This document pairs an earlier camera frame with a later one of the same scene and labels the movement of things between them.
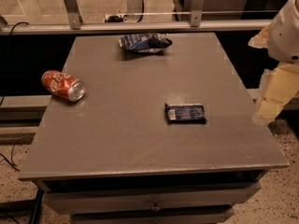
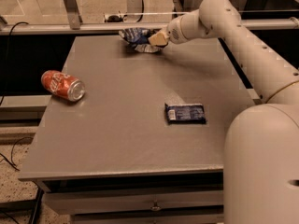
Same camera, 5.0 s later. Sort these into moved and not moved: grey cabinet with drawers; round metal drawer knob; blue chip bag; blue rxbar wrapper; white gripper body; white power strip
Moved: white gripper body; blue chip bag
Not moved: blue rxbar wrapper; white power strip; grey cabinet with drawers; round metal drawer knob
